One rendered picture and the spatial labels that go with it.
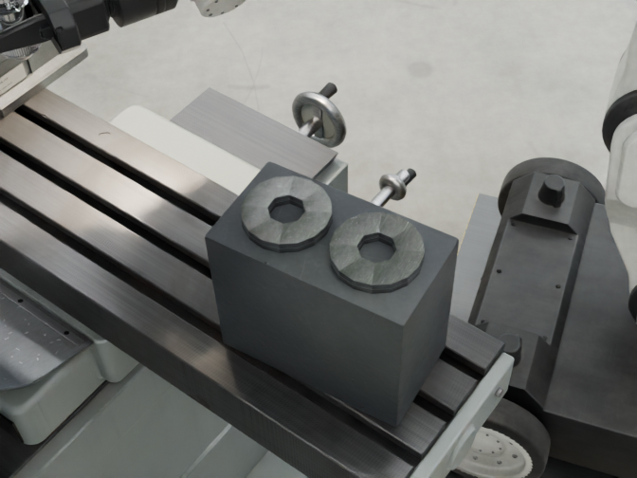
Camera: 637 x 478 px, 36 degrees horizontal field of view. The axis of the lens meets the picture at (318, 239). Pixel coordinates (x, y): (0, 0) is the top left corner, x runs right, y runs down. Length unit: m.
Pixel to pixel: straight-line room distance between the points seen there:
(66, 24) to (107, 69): 1.94
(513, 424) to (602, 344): 0.23
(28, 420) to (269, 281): 0.43
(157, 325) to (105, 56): 2.01
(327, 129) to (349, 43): 1.28
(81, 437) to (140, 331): 0.26
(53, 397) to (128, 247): 0.21
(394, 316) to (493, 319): 0.74
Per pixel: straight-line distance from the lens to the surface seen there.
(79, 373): 1.29
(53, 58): 1.47
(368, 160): 2.67
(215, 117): 1.66
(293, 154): 1.58
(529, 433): 1.54
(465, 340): 1.12
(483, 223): 2.01
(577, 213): 1.78
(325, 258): 0.94
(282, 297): 0.97
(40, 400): 1.26
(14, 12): 1.12
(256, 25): 3.12
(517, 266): 1.70
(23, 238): 1.27
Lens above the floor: 1.90
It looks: 50 degrees down
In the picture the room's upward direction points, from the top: 2 degrees counter-clockwise
